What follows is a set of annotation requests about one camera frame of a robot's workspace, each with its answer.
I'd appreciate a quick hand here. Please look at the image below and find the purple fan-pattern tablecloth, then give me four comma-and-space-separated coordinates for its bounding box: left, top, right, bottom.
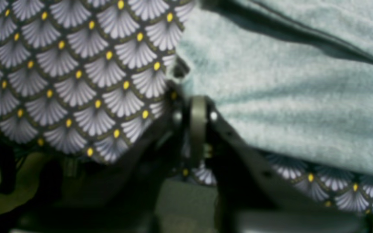
0, 0, 373, 214

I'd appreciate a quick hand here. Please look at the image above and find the light grey T-shirt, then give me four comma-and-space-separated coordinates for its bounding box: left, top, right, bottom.
177, 0, 373, 175

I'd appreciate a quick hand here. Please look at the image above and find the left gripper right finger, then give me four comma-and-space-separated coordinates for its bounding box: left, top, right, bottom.
203, 97, 368, 233

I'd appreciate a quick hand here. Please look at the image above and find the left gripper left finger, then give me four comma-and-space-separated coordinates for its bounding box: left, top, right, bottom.
0, 96, 203, 233

